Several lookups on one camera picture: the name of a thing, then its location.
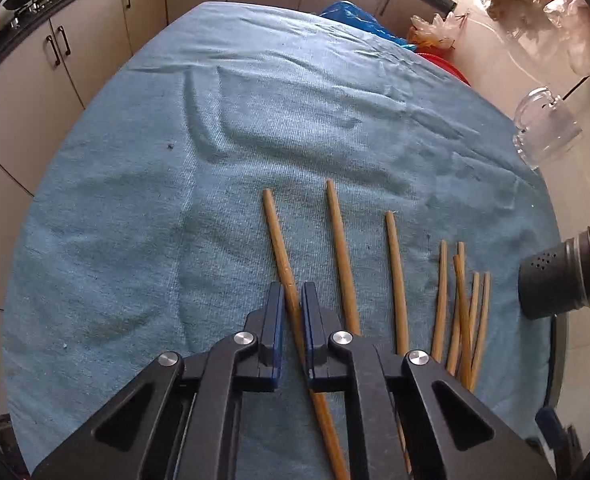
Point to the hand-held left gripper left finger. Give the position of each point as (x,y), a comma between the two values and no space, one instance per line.
(277,332)

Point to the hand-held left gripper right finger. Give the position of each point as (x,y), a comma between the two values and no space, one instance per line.
(309,335)

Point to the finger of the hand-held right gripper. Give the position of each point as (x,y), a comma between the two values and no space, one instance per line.
(549,421)

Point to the dark grey utensil holder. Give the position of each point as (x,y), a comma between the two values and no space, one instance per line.
(550,280)

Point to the blue towel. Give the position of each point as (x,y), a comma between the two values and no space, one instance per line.
(175,185)

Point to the clear glass mug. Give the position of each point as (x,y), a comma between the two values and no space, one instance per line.
(550,132)

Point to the red plastic basin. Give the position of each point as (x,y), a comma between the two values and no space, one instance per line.
(445,65)

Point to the blue plastic bag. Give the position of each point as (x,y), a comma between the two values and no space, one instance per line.
(355,17)

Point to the red basket with plastic bags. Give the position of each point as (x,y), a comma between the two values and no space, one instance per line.
(432,35)

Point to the hanging clear plastic bag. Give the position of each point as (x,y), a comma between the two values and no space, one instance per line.
(575,30)

